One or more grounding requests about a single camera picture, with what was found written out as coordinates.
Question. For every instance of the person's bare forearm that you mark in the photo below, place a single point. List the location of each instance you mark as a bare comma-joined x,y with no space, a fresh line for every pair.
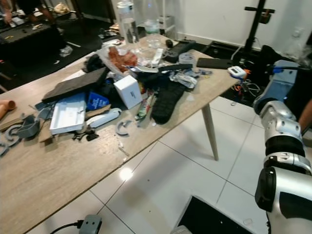
306,114

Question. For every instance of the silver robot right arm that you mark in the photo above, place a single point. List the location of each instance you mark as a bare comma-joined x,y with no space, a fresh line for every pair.
280,126

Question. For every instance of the small grey plastic bin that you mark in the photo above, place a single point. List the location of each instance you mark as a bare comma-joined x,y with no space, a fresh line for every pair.
28,128

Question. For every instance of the orange tube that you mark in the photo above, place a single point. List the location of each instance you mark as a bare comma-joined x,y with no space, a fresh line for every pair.
6,108

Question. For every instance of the white shallow tray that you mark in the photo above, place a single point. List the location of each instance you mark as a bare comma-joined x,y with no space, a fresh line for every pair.
67,115

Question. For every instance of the black low table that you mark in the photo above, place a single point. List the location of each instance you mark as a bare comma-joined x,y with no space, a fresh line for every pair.
29,41

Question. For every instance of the black clip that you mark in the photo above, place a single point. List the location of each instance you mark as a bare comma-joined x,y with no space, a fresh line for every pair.
87,136

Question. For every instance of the blue packet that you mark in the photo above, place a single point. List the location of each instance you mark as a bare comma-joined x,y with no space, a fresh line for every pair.
96,101

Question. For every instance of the white power strip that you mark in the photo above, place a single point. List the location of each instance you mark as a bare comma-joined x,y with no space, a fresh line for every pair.
103,118

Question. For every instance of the black crumpled pouch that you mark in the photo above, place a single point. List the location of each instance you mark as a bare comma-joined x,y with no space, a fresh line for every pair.
93,63

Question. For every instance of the person in black shorts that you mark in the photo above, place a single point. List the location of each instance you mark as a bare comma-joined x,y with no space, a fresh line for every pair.
29,7

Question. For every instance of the small grey C-shaped part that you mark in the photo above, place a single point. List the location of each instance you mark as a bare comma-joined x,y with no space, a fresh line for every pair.
122,128

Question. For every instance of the small white cardboard box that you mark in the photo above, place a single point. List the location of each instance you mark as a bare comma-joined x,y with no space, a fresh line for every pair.
128,91

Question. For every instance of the clear bag of red snacks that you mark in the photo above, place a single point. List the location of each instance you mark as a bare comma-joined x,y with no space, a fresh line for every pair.
122,59

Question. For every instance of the grey robot left foot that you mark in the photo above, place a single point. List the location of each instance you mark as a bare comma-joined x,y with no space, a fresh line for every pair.
90,225

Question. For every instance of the colourful snack wrapper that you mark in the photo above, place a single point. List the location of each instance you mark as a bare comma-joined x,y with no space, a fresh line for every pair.
144,108

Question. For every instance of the clear bottle with white cap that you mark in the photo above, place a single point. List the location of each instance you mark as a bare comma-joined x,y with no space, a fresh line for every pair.
126,24

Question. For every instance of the black sock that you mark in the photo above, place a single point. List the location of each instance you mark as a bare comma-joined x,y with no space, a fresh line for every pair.
167,103

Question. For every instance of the clear bottle with green label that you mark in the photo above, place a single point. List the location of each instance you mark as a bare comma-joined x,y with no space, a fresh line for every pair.
151,27

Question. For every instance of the black marker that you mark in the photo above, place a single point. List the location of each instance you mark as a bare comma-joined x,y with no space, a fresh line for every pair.
175,68

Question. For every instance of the silver foil packet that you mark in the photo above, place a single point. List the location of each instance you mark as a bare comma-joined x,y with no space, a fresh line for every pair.
184,79

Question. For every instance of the grey tape roll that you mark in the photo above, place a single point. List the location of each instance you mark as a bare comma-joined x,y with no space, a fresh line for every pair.
186,58

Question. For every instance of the light wooden table leg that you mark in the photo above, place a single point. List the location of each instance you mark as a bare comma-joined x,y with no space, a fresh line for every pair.
210,131

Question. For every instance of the black flat wallet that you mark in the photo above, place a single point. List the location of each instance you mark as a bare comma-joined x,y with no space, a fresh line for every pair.
213,63

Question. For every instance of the small black floor mat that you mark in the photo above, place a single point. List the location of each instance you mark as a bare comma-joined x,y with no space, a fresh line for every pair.
212,219

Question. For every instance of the white and blue handheld device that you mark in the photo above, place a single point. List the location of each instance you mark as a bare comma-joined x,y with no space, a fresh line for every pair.
237,72

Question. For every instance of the black metal stand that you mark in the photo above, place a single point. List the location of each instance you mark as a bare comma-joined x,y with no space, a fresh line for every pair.
256,27

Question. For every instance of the black bag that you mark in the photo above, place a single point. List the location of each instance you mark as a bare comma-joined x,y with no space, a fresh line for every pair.
270,61

